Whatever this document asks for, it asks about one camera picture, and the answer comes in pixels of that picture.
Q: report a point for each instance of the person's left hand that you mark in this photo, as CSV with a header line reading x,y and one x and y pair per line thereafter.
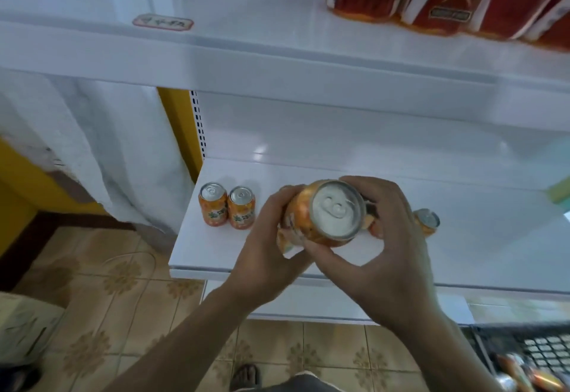
x,y
258,263

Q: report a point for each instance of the person's right hand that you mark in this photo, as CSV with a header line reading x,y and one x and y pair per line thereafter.
x,y
392,267

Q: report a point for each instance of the white metal shelf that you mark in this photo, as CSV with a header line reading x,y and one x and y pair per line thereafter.
x,y
481,254

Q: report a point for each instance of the grey plastic crate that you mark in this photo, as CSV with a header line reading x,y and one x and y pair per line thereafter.
x,y
481,338

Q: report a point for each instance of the person's left forearm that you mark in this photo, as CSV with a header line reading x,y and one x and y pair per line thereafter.
x,y
178,352

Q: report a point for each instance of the person's grey shirt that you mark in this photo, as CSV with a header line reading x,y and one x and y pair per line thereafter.
x,y
294,385

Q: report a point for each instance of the white bamboo print curtain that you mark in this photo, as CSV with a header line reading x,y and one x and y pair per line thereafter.
x,y
98,156

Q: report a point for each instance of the flat cardboard box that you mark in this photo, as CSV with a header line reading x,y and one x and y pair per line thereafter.
x,y
22,325

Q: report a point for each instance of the dark wrapped bundle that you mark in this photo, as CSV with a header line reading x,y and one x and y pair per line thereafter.
x,y
18,378

